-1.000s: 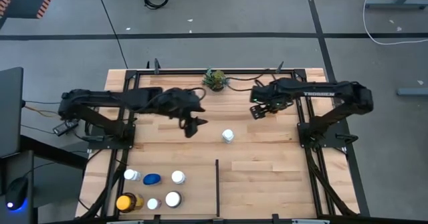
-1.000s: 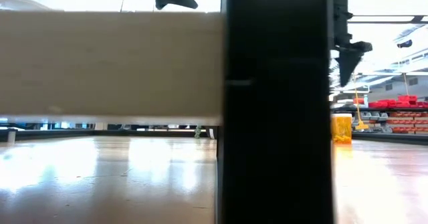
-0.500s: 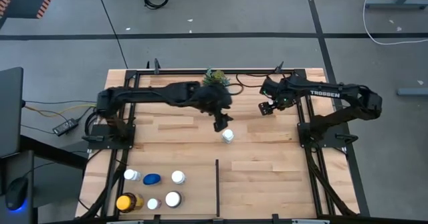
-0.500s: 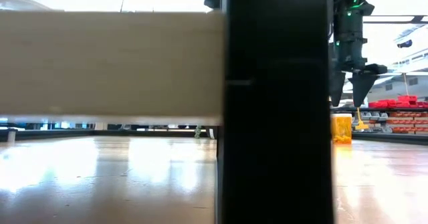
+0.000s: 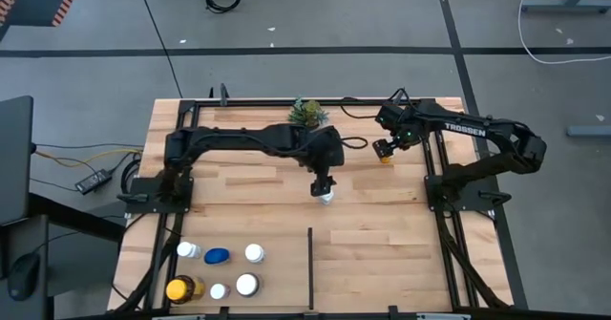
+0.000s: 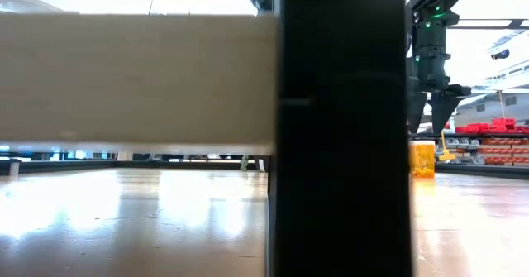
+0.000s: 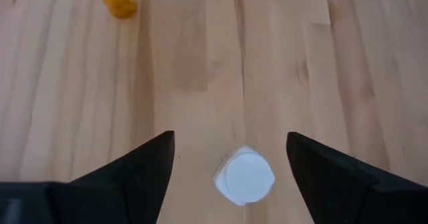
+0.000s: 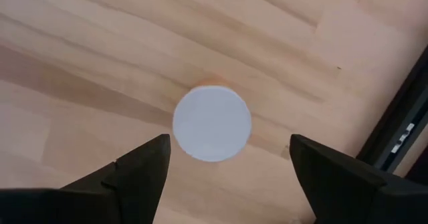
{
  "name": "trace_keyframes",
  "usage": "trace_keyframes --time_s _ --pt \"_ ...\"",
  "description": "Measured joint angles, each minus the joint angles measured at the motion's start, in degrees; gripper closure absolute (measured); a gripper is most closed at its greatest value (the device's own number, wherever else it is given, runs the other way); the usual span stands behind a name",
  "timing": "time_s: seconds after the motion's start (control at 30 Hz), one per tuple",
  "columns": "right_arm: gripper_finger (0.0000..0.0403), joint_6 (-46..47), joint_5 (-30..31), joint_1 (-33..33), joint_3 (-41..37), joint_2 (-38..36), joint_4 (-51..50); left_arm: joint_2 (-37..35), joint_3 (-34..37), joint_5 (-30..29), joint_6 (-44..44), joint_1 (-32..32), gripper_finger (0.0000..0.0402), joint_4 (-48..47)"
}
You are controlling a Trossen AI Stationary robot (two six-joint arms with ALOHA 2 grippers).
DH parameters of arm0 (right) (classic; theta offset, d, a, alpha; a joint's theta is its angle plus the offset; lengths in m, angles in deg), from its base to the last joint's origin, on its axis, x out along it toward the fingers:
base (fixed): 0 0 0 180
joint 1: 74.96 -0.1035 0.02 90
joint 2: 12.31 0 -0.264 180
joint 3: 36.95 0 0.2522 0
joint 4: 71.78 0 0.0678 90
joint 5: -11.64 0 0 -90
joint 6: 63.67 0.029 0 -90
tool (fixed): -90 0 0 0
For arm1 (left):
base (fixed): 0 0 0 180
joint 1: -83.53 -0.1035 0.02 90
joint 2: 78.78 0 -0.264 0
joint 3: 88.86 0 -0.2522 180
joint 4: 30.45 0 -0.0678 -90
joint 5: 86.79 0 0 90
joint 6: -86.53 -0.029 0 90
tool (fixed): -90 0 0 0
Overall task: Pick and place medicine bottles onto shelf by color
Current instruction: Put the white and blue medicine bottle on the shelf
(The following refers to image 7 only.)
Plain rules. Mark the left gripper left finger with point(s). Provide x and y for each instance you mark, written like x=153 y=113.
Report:
x=133 y=187

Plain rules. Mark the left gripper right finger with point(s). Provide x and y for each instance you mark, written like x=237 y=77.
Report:
x=331 y=190

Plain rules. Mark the amber pill bottle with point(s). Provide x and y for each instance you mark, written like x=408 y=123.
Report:
x=117 y=0

